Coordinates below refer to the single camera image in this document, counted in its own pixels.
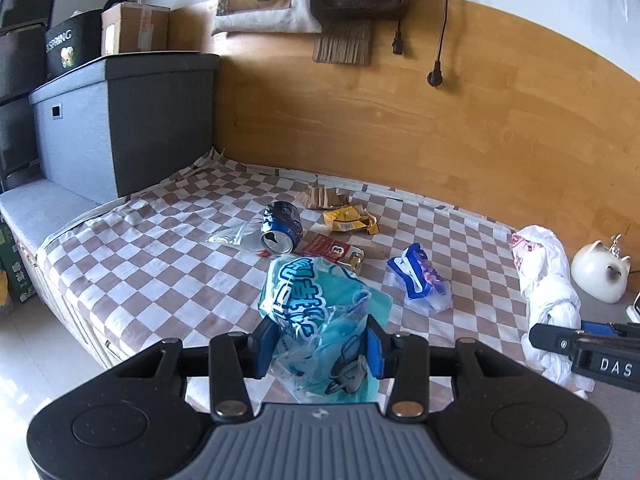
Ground checkered brown white cloth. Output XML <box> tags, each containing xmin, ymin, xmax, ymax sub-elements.
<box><xmin>37</xmin><ymin>154</ymin><xmax>527</xmax><ymax>366</ymax></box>

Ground light blue plastic snack bag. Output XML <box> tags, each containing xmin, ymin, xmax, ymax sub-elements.
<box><xmin>258</xmin><ymin>255</ymin><xmax>393</xmax><ymax>404</ymax></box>

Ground white cat figurine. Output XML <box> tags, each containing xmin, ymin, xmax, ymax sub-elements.
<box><xmin>570</xmin><ymin>233</ymin><xmax>631</xmax><ymax>304</ymax></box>

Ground yellow snack wrapper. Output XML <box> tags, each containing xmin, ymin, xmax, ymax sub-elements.
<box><xmin>323</xmin><ymin>204</ymin><xmax>378</xmax><ymax>235</ymax></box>

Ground black printed box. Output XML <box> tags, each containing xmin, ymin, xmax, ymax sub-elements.
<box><xmin>44</xmin><ymin>9</ymin><xmax>102</xmax><ymax>79</ymax></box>

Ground brown cardboard box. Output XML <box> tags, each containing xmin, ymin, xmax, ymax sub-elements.
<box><xmin>101</xmin><ymin>2</ymin><xmax>170</xmax><ymax>55</ymax></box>

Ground crushed blue Pepsi can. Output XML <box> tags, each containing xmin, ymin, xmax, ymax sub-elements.
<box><xmin>260</xmin><ymin>200</ymin><xmax>304</xmax><ymax>255</ymax></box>

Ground clear plastic film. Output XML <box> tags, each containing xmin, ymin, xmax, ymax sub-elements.
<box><xmin>207</xmin><ymin>220</ymin><xmax>264</xmax><ymax>252</ymax></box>

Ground red cigarette pack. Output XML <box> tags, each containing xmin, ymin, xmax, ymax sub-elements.
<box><xmin>303</xmin><ymin>234</ymin><xmax>364</xmax><ymax>273</ymax></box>

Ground grey fabric storage box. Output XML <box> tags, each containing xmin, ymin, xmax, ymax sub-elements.
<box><xmin>29</xmin><ymin>51</ymin><xmax>220</xmax><ymax>204</ymax></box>

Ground white plastic bag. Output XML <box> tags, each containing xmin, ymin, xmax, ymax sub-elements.
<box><xmin>510</xmin><ymin>226</ymin><xmax>594</xmax><ymax>399</ymax></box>

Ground black stacked drawers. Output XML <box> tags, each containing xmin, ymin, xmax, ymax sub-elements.
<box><xmin>1</xmin><ymin>0</ymin><xmax>54</xmax><ymax>192</ymax></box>

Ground black power cable plug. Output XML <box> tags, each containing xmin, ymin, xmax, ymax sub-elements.
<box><xmin>426</xmin><ymin>0</ymin><xmax>449</xmax><ymax>88</ymax></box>

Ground blue white plastic wrapper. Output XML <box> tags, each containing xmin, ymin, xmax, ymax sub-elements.
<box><xmin>387</xmin><ymin>243</ymin><xmax>452</xmax><ymax>315</ymax></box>

